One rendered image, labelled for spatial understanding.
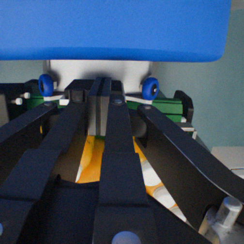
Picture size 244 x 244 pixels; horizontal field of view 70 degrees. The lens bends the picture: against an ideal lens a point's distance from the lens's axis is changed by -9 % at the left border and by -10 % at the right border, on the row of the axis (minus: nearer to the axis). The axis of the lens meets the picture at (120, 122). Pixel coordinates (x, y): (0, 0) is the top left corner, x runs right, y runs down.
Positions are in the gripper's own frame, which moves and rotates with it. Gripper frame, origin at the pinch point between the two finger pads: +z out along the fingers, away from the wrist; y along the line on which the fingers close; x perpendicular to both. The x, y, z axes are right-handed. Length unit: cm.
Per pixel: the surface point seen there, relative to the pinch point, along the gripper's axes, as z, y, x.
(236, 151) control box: 14.0, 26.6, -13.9
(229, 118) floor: 116, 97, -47
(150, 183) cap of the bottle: 8.2, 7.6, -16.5
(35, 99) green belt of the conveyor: 27.3, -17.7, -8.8
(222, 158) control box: 12.0, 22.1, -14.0
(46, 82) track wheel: 18.4, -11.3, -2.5
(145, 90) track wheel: 18.3, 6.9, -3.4
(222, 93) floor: 116, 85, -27
